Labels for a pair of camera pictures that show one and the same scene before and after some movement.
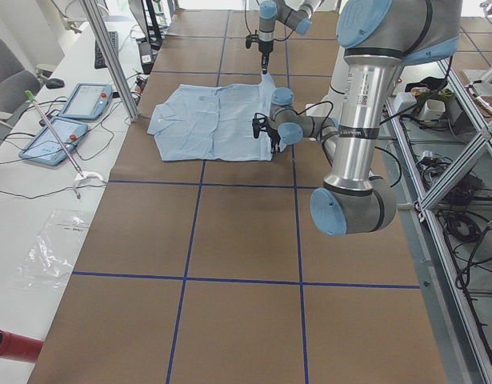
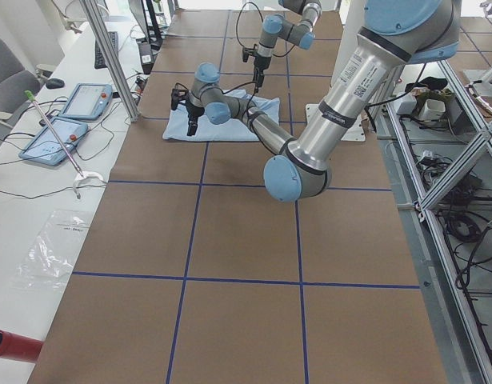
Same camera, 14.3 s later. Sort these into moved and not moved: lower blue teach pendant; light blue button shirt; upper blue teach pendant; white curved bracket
Moved: light blue button shirt
Not moved: white curved bracket; upper blue teach pendant; lower blue teach pendant
